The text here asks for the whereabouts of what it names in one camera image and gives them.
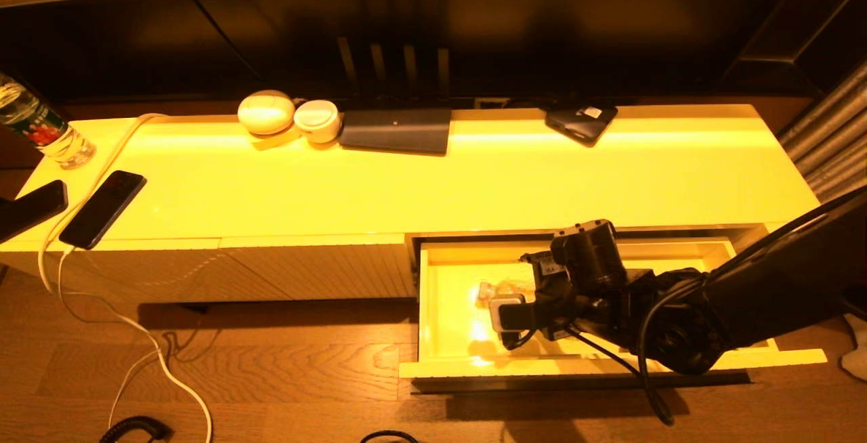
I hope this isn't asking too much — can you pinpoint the clear bottle with white cap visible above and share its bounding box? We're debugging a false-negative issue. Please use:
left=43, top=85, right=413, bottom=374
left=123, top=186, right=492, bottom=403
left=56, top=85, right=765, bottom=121
left=474, top=272, right=543, bottom=310

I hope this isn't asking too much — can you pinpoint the cabinet drawer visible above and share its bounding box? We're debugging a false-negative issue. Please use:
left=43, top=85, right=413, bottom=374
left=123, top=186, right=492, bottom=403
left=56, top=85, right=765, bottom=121
left=396, top=235, right=830, bottom=381

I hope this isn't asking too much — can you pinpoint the cream ribbed cabinet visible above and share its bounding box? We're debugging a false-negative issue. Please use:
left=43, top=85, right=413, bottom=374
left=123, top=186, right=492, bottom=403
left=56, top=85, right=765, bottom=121
left=0, top=102, right=837, bottom=308

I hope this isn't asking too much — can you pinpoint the small black flat device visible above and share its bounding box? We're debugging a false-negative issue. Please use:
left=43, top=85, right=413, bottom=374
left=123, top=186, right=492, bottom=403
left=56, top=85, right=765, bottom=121
left=545, top=104, right=618, bottom=148

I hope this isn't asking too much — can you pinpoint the dark grey flat box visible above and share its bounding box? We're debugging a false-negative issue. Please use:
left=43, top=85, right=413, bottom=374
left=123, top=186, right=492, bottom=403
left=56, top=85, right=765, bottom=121
left=339, top=107, right=452, bottom=155

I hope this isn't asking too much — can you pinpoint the black flat television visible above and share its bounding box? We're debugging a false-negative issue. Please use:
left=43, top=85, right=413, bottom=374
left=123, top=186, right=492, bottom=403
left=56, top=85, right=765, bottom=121
left=0, top=0, right=800, bottom=109

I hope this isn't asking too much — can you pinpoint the white round lidded jar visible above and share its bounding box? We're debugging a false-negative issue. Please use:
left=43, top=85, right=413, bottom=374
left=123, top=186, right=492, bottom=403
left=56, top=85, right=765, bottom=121
left=293, top=99, right=341, bottom=144

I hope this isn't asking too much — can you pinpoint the grey curtain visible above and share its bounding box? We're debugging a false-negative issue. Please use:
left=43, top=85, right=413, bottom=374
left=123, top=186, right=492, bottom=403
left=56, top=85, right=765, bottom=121
left=779, top=57, right=867, bottom=383

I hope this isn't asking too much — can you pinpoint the white egg-shaped device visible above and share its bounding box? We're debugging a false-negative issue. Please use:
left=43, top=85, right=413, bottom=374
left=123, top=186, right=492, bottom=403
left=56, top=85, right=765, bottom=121
left=236, top=89, right=296, bottom=135

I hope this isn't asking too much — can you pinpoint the dark wooden shelf unit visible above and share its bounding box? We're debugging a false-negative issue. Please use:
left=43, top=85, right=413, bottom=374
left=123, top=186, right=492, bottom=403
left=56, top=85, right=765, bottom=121
left=718, top=0, right=867, bottom=95

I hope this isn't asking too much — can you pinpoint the black smartphone on charger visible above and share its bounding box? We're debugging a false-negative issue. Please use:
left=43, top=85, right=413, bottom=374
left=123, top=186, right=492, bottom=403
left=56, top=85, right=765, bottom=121
left=58, top=170, right=148, bottom=251

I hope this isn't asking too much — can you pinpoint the water bottle with green label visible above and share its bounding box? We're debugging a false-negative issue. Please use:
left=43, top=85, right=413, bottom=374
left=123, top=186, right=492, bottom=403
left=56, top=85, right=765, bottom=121
left=0, top=72, right=97, bottom=170

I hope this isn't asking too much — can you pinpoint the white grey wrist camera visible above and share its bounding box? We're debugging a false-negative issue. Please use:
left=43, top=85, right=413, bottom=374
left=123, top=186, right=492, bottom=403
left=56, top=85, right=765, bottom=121
left=489, top=293, right=529, bottom=333

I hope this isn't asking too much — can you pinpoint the black coiled floor cable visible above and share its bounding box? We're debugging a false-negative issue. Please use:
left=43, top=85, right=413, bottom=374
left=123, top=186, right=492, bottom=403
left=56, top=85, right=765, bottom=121
left=99, top=416, right=170, bottom=443

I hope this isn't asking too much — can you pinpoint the white charging cable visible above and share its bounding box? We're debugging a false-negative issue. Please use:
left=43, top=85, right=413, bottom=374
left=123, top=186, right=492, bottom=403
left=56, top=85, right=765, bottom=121
left=37, top=112, right=215, bottom=443

